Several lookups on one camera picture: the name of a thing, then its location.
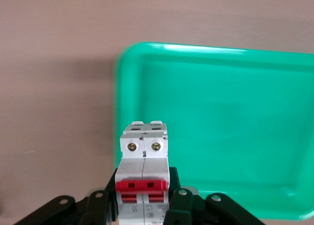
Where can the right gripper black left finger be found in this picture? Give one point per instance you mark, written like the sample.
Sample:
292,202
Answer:
95,207

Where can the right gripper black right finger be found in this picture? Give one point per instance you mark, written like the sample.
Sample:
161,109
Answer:
181,207

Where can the white breaker with red switch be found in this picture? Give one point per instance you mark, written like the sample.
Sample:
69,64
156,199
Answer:
143,166

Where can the green plastic tray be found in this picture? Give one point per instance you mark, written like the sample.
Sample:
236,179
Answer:
220,117

